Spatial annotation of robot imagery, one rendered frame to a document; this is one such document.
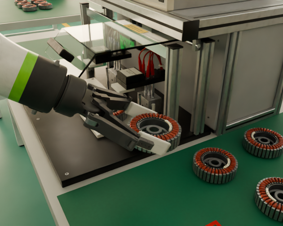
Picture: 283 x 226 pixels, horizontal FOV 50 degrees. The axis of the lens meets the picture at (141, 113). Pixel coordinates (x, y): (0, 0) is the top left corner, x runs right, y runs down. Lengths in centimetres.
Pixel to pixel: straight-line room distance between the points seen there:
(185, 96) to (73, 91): 55
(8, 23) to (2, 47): 188
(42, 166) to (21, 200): 104
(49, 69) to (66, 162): 35
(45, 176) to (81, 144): 14
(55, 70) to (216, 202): 46
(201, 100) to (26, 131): 55
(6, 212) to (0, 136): 78
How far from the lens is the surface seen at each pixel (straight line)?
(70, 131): 94
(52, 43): 78
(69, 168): 81
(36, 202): 185
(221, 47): 85
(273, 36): 98
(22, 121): 108
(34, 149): 94
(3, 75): 53
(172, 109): 81
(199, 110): 87
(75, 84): 55
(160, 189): 76
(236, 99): 96
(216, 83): 89
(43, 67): 53
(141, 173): 80
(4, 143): 238
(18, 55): 54
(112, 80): 121
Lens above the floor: 128
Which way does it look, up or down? 30 degrees down
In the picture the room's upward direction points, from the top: straight up
